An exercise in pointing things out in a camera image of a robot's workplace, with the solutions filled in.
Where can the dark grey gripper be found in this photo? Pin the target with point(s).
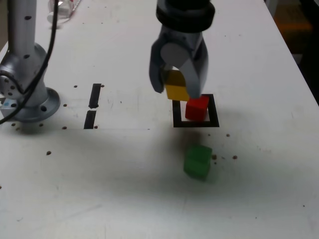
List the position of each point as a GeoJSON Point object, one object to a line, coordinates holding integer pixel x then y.
{"type": "Point", "coordinates": [184, 38]}

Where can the yellow cube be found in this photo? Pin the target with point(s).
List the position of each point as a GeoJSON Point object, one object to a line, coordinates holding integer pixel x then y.
{"type": "Point", "coordinates": [175, 92]}

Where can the red cube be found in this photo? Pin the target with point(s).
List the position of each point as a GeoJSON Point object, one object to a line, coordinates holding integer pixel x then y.
{"type": "Point", "coordinates": [195, 110]}

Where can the green cube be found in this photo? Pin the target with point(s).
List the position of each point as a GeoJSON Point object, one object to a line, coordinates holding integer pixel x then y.
{"type": "Point", "coordinates": [198, 161]}

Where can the black tape square outline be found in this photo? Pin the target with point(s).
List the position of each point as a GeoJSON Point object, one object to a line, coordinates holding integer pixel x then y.
{"type": "Point", "coordinates": [214, 112]}

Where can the black tape strip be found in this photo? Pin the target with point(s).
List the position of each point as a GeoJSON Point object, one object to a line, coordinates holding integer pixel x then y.
{"type": "Point", "coordinates": [94, 95]}

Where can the clear plastic bottle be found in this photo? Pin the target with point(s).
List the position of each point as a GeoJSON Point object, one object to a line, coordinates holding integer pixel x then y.
{"type": "Point", "coordinates": [65, 10]}

